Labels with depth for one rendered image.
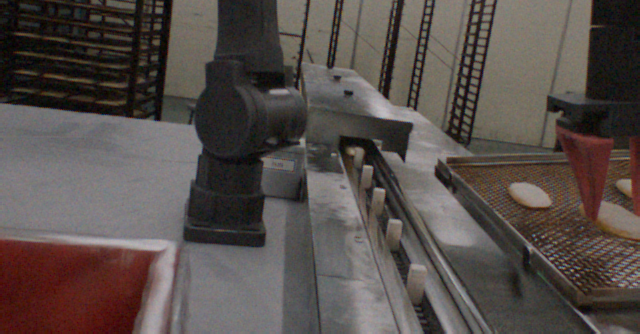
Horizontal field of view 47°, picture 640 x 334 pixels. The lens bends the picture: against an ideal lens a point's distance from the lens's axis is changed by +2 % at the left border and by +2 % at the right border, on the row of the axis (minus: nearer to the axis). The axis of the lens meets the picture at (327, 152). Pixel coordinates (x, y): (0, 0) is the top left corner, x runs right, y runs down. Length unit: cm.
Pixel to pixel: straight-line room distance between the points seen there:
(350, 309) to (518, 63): 764
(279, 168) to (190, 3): 689
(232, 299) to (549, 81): 771
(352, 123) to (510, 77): 694
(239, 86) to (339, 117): 49
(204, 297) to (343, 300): 14
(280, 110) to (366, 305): 28
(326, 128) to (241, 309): 64
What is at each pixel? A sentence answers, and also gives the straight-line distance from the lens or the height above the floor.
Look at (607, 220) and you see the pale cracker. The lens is 62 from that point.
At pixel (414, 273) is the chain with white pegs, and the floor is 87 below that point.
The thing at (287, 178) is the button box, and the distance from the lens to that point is 97.
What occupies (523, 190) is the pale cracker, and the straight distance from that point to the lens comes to 85.
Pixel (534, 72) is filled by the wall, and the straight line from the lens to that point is 819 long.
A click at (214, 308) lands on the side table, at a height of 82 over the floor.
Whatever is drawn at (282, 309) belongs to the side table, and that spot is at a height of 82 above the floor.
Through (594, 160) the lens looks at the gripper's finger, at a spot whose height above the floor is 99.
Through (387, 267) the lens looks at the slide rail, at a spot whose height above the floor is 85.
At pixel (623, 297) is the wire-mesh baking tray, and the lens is 58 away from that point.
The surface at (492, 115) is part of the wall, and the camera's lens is 811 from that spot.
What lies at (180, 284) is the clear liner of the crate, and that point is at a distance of 38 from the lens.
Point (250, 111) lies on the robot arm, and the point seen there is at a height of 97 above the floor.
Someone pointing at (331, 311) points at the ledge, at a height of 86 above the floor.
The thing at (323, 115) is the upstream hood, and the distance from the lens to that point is 121.
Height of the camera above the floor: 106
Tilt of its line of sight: 10 degrees down
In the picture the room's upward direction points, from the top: 8 degrees clockwise
